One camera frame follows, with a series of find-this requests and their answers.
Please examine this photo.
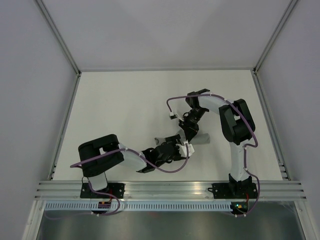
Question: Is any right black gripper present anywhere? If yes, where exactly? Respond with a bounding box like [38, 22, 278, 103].
[179, 106, 207, 142]

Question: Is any grey cloth napkin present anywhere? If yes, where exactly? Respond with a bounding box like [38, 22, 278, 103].
[154, 129, 211, 146]

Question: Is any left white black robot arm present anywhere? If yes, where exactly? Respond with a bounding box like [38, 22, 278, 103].
[70, 134, 194, 198]

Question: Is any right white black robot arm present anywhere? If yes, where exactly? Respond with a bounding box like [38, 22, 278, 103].
[179, 88, 259, 199]

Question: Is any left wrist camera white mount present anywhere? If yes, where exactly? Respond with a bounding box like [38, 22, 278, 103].
[176, 140, 195, 158]

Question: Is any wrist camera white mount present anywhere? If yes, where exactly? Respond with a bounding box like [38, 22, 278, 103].
[169, 111, 181, 120]
[176, 140, 195, 158]

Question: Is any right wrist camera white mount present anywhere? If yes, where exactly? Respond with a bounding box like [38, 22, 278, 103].
[169, 111, 181, 120]

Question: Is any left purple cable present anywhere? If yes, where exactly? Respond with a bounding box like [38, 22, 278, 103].
[43, 142, 190, 221]

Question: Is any purple cable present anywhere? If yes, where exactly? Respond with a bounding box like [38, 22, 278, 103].
[43, 142, 190, 221]
[166, 93, 262, 218]

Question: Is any white slotted cable duct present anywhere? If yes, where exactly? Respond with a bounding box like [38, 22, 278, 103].
[45, 200, 232, 212]

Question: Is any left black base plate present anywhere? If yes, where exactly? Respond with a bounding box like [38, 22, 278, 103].
[80, 182, 125, 199]

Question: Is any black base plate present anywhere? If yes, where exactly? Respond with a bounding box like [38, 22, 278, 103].
[80, 182, 125, 199]
[208, 183, 259, 200]

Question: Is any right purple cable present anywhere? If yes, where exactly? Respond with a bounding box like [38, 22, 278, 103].
[166, 93, 262, 218]

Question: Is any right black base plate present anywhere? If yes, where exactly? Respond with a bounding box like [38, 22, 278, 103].
[208, 183, 259, 200]

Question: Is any right aluminium frame post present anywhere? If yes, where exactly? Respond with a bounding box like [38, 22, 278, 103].
[252, 0, 300, 75]

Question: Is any aluminium frame post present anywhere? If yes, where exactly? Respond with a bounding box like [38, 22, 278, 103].
[252, 0, 300, 75]
[34, 0, 81, 76]

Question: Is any aluminium front rail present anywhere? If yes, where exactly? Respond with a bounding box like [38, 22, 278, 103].
[33, 180, 307, 202]

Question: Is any left aluminium frame post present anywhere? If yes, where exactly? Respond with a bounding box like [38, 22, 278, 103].
[34, 0, 81, 76]

